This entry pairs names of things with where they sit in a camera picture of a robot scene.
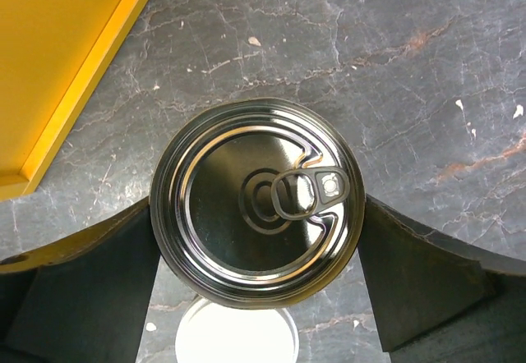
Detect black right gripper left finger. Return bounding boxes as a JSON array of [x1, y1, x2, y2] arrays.
[[1, 199, 159, 362]]

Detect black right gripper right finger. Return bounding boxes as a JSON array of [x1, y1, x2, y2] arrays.
[[358, 196, 525, 362]]

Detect small can white lid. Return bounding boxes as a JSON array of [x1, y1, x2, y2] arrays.
[[174, 297, 299, 362]]

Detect blue soup can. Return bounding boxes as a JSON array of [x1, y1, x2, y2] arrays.
[[149, 98, 366, 310]]

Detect yellow wooden cabinet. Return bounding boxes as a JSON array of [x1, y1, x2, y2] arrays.
[[1, 0, 148, 200]]

